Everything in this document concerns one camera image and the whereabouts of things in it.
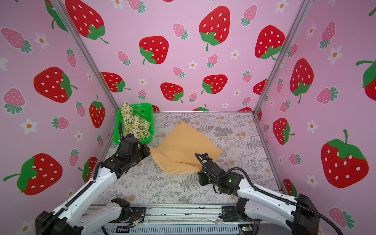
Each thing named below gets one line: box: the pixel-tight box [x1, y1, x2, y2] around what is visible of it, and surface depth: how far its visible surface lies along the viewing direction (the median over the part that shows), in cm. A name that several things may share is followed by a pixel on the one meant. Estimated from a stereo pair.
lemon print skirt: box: [120, 102, 151, 140], surface depth 112 cm
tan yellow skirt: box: [148, 121, 223, 175], surface depth 103 cm
